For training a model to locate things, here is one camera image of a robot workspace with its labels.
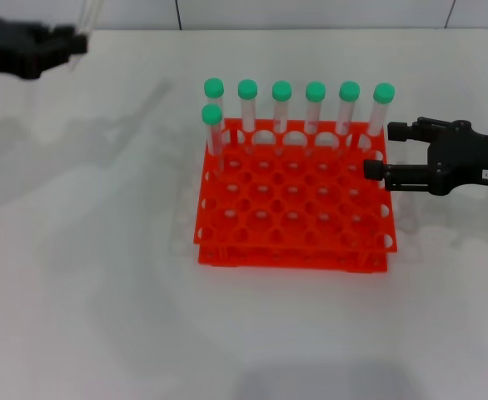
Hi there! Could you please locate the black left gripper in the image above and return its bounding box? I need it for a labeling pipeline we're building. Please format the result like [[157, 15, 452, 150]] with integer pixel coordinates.
[[0, 15, 90, 81]]

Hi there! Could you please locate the orange test tube rack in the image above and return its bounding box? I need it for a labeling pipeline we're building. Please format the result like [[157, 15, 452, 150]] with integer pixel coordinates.
[[192, 117, 398, 274]]

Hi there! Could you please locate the green-capped clear test tube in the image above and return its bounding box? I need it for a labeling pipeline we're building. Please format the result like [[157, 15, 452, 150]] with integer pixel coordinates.
[[203, 77, 228, 147], [337, 80, 361, 153], [237, 79, 258, 158], [358, 82, 396, 153], [305, 81, 326, 155], [201, 103, 227, 176], [69, 0, 97, 74], [271, 80, 292, 155]]

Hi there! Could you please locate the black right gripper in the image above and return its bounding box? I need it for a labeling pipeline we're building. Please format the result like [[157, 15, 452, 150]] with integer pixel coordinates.
[[363, 117, 488, 197]]

